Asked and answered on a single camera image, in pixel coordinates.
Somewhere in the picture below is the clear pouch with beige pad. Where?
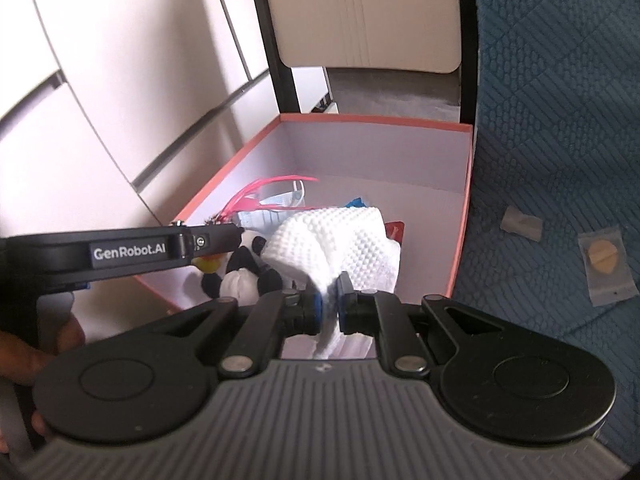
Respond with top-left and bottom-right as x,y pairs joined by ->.
576,226 -> 639,309

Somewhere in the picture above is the orange cardboard box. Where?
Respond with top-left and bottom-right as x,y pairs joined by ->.
131,112 -> 476,313

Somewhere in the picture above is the panda plush toy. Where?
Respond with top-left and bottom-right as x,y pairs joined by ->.
200,236 -> 284,307

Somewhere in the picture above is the blue textured chair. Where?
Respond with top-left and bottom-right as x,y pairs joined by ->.
450,0 -> 640,443

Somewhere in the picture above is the person's left hand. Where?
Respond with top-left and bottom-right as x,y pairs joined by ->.
0,314 -> 87,387

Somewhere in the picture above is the small clear pouch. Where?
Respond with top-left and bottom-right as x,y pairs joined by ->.
501,205 -> 544,239

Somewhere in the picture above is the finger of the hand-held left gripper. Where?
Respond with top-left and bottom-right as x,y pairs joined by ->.
193,223 -> 245,261

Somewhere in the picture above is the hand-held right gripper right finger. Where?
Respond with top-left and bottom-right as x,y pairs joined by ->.
336,271 -> 506,377

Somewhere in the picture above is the white wardrobe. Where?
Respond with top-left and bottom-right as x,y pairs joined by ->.
0,0 -> 273,238

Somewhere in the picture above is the white paper towel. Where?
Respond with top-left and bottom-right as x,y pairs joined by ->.
261,204 -> 404,361

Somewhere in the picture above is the white chair with black frame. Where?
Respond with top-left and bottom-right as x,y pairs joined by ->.
247,0 -> 482,126

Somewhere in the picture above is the blue face mask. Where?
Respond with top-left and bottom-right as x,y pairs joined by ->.
238,179 -> 309,229

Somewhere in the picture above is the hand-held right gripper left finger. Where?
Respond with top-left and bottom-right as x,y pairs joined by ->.
167,287 -> 324,377

